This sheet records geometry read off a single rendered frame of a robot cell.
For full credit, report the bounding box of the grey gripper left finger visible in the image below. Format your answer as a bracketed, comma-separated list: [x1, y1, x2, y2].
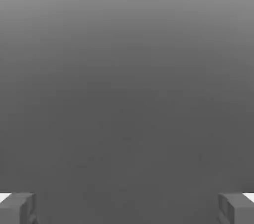
[0, 192, 38, 224]

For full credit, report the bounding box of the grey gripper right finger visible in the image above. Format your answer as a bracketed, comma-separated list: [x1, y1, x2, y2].
[217, 192, 254, 224]

